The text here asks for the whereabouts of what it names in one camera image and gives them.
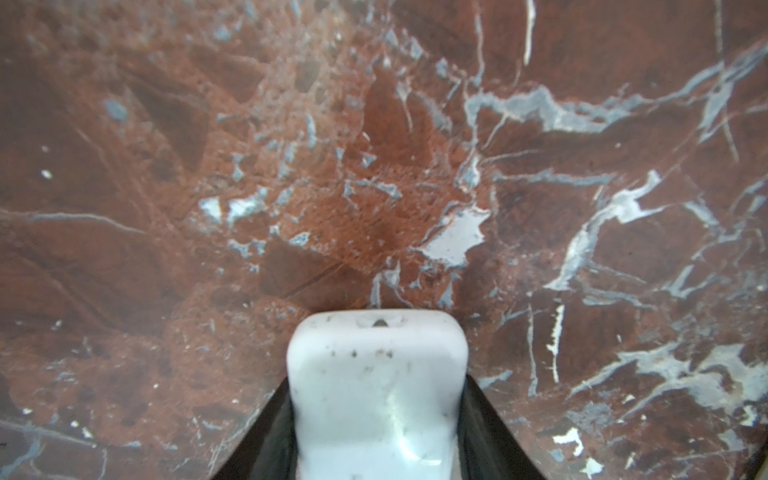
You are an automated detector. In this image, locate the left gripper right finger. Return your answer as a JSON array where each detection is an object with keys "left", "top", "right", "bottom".
[{"left": 457, "top": 374, "right": 545, "bottom": 480}]

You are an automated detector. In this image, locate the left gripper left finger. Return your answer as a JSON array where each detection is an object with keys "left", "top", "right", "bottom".
[{"left": 212, "top": 378, "right": 298, "bottom": 480}]

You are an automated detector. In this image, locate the red white remote control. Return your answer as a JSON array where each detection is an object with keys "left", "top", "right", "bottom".
[{"left": 286, "top": 309, "right": 469, "bottom": 479}]

